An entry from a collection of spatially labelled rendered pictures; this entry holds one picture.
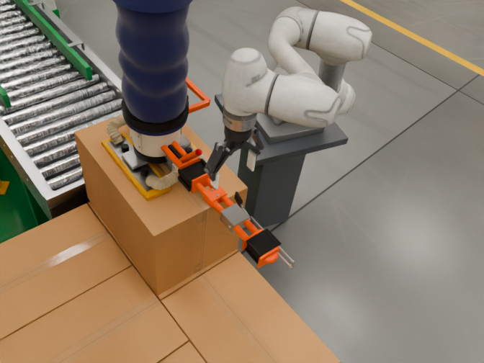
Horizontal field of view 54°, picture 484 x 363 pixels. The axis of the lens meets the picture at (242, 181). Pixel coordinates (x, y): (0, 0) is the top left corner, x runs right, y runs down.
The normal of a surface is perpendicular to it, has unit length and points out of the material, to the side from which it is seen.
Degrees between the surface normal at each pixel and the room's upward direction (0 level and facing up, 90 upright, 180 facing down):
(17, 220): 0
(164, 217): 0
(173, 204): 0
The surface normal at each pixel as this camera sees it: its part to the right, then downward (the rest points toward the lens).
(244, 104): -0.22, 0.76
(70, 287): 0.10, -0.67
